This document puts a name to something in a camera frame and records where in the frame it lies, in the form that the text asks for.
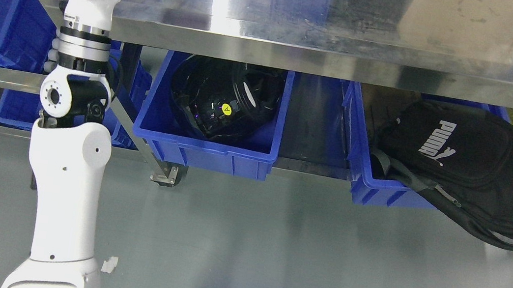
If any black helmet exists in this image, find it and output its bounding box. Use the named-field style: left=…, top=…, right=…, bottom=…
left=169, top=55, right=288, bottom=144

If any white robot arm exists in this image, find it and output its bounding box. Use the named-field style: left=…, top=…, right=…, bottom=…
left=2, top=15, right=114, bottom=288

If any black Puma backpack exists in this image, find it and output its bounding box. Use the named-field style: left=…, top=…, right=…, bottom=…
left=371, top=100, right=513, bottom=252

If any blue bin with helmet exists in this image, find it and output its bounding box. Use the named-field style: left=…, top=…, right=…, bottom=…
left=133, top=50, right=296, bottom=181

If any stainless steel table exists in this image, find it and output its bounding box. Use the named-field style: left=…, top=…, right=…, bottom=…
left=0, top=0, right=513, bottom=250

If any blue bin with backpack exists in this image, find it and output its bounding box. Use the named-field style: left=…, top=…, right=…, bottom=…
left=341, top=80, right=510, bottom=209

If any blue bin lower left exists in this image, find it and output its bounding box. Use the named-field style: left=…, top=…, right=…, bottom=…
left=0, top=62, right=152, bottom=150

